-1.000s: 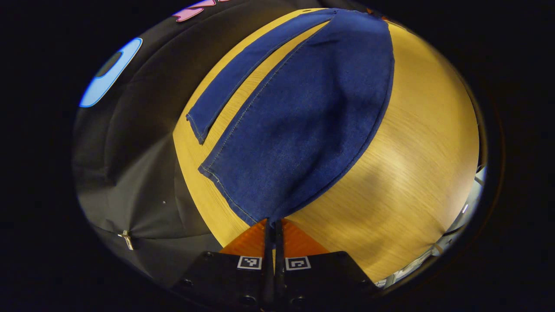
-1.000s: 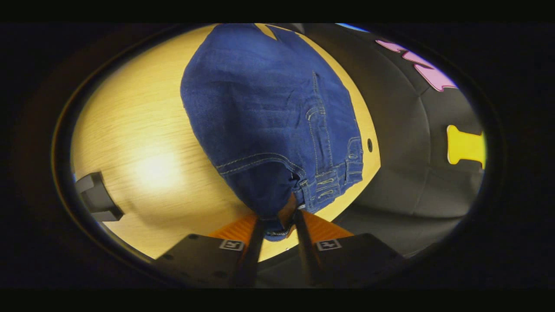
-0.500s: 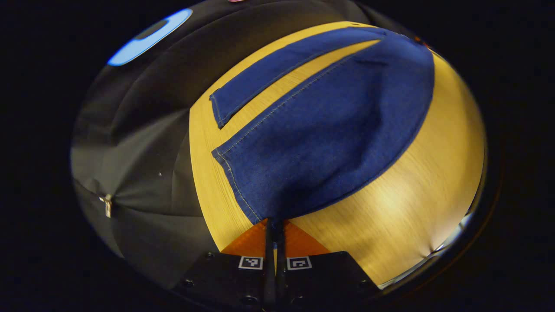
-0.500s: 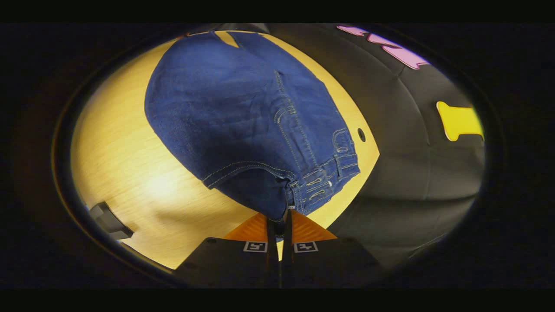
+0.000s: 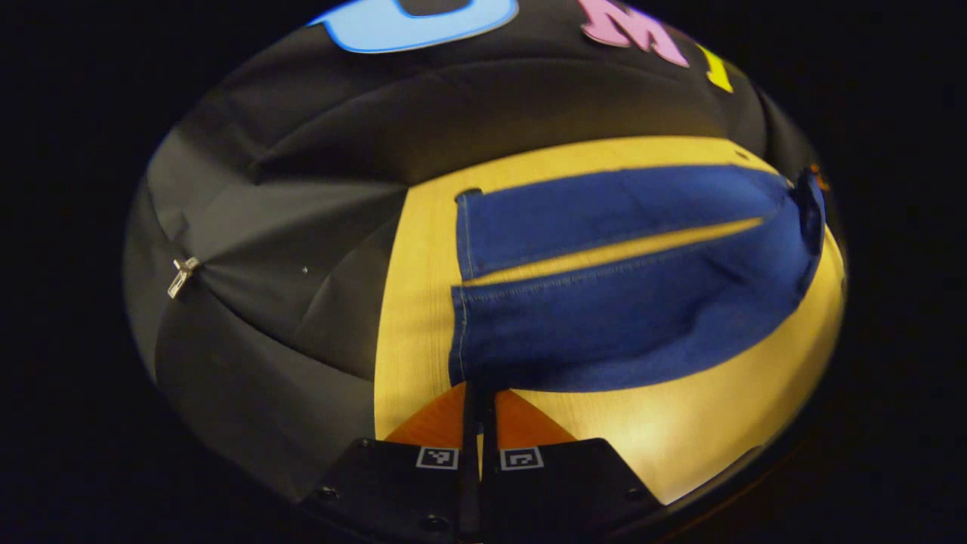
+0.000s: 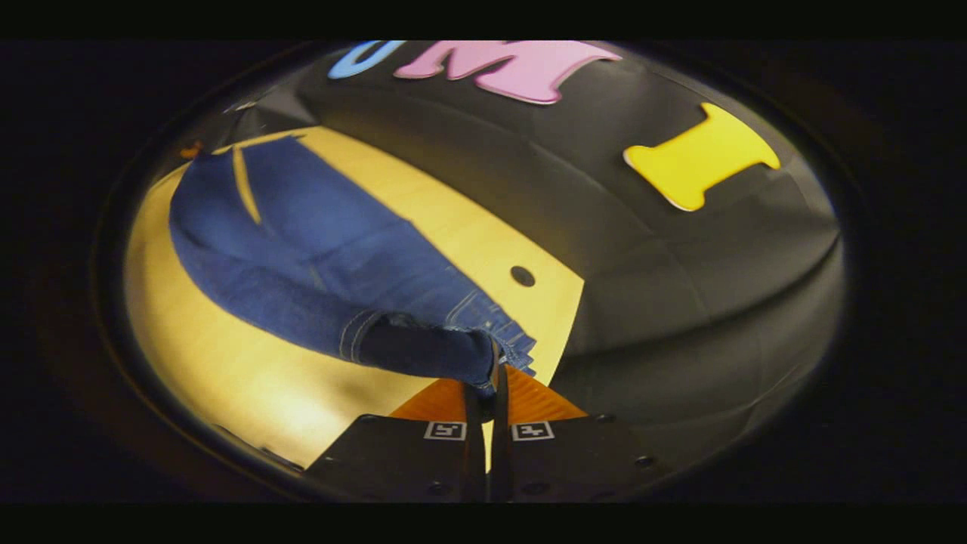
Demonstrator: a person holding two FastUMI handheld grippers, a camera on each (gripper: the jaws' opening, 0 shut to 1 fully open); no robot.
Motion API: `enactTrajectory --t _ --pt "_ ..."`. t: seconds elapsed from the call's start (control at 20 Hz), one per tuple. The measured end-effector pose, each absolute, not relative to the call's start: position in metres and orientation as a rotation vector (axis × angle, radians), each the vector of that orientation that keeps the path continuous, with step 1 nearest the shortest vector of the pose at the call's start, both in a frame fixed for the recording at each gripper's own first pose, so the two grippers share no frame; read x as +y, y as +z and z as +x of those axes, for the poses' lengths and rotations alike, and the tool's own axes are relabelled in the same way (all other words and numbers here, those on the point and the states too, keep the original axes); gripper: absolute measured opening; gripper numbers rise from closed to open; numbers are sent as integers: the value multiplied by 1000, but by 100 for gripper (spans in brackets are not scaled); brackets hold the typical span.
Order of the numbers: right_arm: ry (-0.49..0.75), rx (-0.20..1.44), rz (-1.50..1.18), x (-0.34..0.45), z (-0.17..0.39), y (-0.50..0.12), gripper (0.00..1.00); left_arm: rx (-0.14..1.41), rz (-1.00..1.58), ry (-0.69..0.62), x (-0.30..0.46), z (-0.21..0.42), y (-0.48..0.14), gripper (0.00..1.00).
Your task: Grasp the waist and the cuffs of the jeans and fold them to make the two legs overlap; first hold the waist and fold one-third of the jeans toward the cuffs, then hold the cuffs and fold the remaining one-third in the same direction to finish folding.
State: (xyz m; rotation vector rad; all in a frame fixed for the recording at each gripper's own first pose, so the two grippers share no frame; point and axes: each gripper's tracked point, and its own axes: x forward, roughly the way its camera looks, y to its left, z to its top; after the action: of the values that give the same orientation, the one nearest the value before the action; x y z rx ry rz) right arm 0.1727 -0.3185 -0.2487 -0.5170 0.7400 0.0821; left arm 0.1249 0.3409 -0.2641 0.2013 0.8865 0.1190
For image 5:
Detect blue jeans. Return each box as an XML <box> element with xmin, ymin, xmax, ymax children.
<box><xmin>450</xmin><ymin>165</ymin><xmax>828</xmax><ymax>394</ymax></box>

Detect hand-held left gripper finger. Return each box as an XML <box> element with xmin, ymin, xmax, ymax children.
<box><xmin>298</xmin><ymin>382</ymin><xmax>482</xmax><ymax>544</ymax></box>
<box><xmin>481</xmin><ymin>389</ymin><xmax>669</xmax><ymax>544</ymax></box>

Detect black backdrop cloth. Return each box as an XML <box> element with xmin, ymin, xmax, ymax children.
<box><xmin>125</xmin><ymin>0</ymin><xmax>820</xmax><ymax>503</ymax></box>

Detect silver cloth clip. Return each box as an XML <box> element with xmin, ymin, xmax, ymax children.
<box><xmin>167</xmin><ymin>257</ymin><xmax>202</xmax><ymax>299</ymax></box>

